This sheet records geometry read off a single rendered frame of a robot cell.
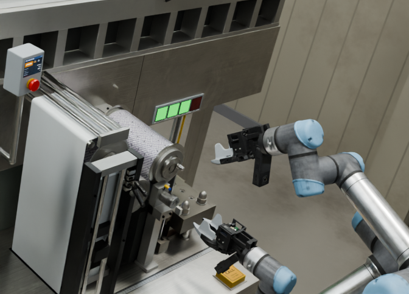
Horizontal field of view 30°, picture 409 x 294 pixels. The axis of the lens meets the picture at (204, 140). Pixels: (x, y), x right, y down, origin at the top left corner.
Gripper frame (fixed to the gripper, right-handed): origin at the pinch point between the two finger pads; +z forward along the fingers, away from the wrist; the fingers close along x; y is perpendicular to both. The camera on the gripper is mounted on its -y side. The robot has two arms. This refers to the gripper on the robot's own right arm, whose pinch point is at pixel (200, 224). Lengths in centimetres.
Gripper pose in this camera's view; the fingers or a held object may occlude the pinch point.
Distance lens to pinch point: 237.3
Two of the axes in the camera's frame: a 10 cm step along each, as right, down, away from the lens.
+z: -7.1, -4.9, 5.1
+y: 2.3, -8.4, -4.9
